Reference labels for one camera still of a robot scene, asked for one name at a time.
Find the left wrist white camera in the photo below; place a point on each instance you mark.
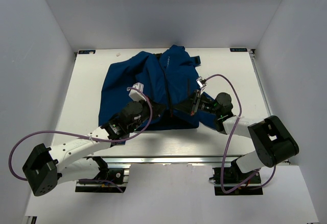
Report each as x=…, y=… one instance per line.
x=136, y=92

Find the right blue corner label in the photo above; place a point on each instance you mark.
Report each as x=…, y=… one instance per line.
x=238, y=49

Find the wrist white camera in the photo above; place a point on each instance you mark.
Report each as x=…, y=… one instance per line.
x=136, y=92
x=202, y=84

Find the blue corner label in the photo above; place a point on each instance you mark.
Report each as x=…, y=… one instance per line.
x=86, y=52
x=238, y=49

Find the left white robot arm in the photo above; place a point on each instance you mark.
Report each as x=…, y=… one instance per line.
x=46, y=167

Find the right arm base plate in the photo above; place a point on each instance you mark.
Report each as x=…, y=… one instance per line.
x=233, y=177

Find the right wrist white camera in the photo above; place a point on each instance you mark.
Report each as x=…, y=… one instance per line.
x=202, y=84

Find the aluminium front rail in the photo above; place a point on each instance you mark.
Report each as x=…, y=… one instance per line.
x=142, y=160

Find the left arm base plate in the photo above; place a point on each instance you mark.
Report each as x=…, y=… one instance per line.
x=109, y=179

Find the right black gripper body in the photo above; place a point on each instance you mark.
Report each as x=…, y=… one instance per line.
x=203, y=104

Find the left blue corner label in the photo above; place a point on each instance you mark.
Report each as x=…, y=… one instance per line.
x=86, y=52

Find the blue and black jacket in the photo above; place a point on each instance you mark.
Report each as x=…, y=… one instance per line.
x=168, y=78

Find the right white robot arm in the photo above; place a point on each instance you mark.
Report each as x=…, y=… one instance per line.
x=272, y=141

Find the white front panel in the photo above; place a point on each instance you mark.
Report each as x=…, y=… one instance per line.
x=178, y=194

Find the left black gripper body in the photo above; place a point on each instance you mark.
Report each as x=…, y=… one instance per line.
x=145, y=115

